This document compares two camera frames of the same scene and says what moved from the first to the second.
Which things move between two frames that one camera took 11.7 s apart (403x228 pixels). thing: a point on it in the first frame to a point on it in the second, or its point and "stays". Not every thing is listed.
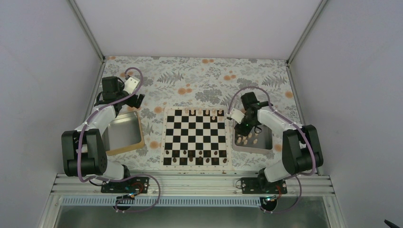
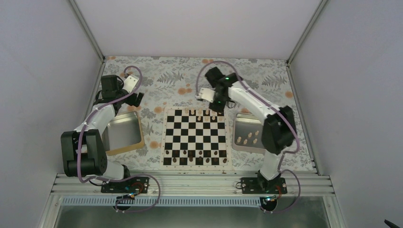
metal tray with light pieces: (260, 140) stays
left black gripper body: (132, 103) stays
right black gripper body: (247, 129) to (221, 105)
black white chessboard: (195, 138) stays
